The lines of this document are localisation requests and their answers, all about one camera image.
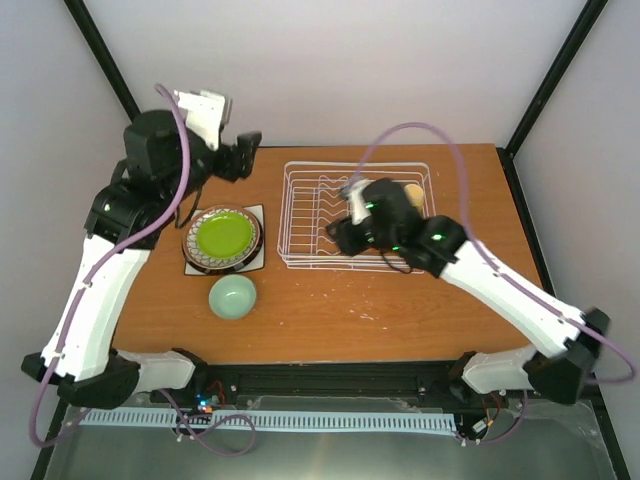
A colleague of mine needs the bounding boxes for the white wire dish rack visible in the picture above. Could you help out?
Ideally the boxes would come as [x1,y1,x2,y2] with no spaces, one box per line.
[277,161,406,273]

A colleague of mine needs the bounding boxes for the green plate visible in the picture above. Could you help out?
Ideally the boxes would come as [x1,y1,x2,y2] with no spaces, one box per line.
[196,212,253,259]

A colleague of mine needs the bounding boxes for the yellow mug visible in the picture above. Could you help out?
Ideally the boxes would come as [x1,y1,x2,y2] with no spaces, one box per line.
[404,184,424,211]

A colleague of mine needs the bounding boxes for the mint green bowl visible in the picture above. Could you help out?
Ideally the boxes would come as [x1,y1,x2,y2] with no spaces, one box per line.
[208,274,257,320]

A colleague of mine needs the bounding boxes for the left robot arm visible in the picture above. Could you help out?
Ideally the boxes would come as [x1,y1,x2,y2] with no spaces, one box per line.
[21,110,262,410]

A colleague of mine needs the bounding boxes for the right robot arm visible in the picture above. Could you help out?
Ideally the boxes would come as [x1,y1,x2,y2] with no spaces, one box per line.
[326,178,609,405]

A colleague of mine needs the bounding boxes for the patterned round plate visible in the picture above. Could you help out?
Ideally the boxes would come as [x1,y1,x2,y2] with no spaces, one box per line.
[180,203,263,272]

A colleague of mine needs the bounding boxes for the small circuit board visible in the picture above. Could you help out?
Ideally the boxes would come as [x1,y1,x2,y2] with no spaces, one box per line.
[195,380,226,414]

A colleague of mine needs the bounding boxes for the metal base sheet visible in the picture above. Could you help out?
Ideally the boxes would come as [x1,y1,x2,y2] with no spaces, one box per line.
[32,402,628,479]

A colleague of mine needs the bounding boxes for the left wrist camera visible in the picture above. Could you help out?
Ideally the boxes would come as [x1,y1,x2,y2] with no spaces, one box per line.
[174,90,232,151]

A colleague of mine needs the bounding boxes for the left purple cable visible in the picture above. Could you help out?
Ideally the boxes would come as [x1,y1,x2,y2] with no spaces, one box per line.
[28,83,257,457]

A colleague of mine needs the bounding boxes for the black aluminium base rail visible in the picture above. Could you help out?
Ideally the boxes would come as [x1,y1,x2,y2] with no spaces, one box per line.
[149,357,599,416]

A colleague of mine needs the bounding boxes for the left black frame post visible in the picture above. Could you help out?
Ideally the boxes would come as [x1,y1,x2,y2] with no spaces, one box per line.
[63,0,140,121]

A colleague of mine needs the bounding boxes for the black frame post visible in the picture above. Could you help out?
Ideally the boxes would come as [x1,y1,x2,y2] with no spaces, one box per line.
[502,0,610,159]
[63,0,140,121]

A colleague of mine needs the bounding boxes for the blue slotted cable duct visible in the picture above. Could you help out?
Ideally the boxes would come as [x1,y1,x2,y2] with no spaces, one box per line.
[81,407,456,436]

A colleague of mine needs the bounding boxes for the right black frame post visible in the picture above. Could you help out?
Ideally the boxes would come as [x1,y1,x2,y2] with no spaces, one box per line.
[502,0,610,159]

